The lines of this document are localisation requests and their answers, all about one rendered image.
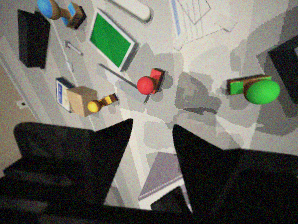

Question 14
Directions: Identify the white inspection card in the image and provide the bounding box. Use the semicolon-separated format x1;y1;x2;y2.
169;0;237;50

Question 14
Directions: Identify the red-knobbed rubber stamp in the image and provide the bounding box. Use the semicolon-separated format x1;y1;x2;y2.
137;68;165;95

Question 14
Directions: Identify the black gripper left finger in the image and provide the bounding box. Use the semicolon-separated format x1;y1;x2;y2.
13;118;133;205

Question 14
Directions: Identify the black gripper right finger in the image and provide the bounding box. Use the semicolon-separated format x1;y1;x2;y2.
172;124;298;216

